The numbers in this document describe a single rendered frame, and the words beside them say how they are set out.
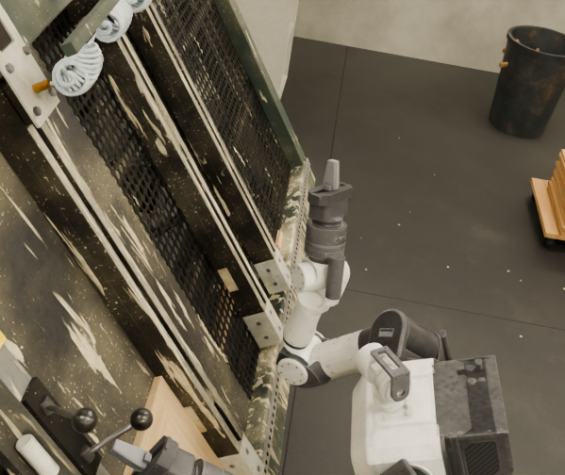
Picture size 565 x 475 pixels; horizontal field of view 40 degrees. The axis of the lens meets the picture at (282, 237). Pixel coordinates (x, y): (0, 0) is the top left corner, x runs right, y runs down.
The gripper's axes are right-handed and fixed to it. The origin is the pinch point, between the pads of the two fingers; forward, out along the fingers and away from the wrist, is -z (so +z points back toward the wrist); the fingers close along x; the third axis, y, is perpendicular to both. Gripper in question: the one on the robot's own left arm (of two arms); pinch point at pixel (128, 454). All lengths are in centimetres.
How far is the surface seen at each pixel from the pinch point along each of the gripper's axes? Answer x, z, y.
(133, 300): 4.6, -7.2, 36.0
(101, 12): -39, -39, 44
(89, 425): -7.8, -9.3, -4.5
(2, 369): -3.3, -23.3, 0.8
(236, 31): 9, -7, 186
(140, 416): -1.6, -0.7, 6.4
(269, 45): 93, 34, 403
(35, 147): -15, -37, 36
